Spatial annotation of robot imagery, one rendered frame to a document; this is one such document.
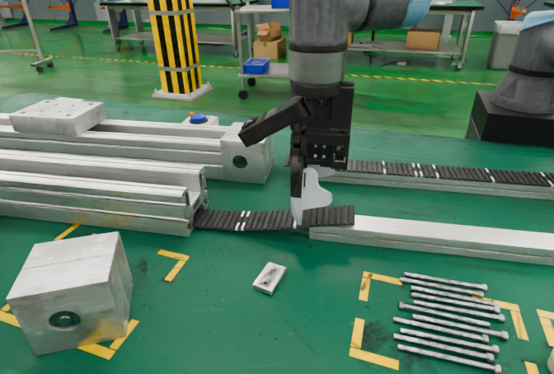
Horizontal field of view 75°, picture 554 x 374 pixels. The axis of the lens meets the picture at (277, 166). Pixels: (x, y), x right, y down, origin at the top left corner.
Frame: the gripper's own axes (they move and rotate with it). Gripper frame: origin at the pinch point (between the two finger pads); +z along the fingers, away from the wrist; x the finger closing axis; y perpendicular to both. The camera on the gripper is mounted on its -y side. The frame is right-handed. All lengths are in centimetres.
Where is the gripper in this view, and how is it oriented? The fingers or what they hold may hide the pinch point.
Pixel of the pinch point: (298, 203)
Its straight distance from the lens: 58.7
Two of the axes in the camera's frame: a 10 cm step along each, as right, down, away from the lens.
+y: 9.8, 0.8, -1.7
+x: 1.9, -4.7, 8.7
